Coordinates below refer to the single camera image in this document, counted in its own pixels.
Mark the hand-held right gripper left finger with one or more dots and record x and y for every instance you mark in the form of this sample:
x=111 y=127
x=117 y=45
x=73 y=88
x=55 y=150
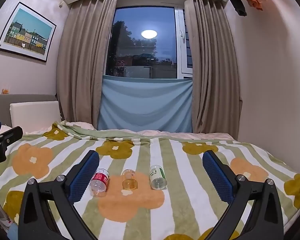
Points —
x=86 y=176

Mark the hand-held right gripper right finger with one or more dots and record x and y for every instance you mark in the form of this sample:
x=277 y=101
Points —
x=217 y=177

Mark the red label clear cup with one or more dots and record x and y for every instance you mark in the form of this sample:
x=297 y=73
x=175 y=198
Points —
x=100 y=182

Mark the clear amber cup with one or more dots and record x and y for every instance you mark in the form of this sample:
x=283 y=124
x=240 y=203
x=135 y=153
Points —
x=130 y=180

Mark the white pillow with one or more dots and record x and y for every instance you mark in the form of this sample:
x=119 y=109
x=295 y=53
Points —
x=35 y=115

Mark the grey headboard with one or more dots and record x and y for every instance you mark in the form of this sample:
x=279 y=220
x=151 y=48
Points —
x=27 y=98

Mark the small orange object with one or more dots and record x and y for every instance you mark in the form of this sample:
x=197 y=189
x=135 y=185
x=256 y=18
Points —
x=5 y=91

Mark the pale pink bed sheet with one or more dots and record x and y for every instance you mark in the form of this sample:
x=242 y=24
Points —
x=190 y=134

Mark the white bottle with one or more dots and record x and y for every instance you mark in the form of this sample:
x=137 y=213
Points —
x=5 y=217

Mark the floral striped blanket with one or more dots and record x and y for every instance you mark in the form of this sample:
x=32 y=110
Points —
x=150 y=205

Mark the light blue cloth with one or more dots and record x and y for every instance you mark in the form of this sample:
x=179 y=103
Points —
x=145 y=105

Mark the beige curtain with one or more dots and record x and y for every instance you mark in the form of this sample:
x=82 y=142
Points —
x=212 y=67
x=82 y=67

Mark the framed houses picture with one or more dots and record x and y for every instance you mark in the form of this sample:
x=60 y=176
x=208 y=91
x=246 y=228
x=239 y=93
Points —
x=27 y=31

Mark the window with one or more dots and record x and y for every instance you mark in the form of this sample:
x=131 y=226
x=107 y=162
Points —
x=145 y=42

